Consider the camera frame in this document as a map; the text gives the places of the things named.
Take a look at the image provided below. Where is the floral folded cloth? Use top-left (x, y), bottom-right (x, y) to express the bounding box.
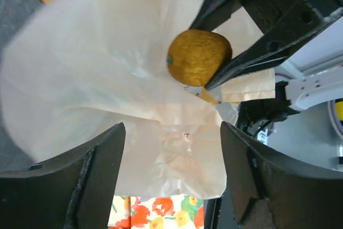
top-left (108, 194), bottom-right (205, 229)

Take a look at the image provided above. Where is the banana print plastic bag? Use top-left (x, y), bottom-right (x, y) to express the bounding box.
top-left (1, 0), bottom-right (275, 199)

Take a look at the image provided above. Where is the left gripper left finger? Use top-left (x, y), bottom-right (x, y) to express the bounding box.
top-left (1, 123), bottom-right (125, 228)

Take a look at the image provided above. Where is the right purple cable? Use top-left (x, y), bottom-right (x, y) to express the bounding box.
top-left (326, 64), bottom-right (343, 137)

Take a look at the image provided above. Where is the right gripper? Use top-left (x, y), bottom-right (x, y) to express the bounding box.
top-left (190, 0), bottom-right (342, 90)

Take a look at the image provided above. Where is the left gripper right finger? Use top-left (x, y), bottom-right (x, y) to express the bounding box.
top-left (220, 122), bottom-right (342, 228)

